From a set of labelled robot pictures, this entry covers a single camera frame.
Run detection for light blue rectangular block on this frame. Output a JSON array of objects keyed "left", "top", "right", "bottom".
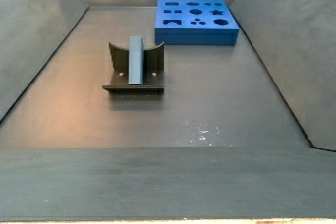
[{"left": 127, "top": 36, "right": 142, "bottom": 85}]

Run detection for dark metal cradle fixture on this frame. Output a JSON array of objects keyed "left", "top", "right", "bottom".
[{"left": 102, "top": 42, "right": 163, "bottom": 93}]

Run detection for blue shape sorter board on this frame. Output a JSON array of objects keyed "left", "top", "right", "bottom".
[{"left": 154, "top": 0, "right": 238, "bottom": 46}]

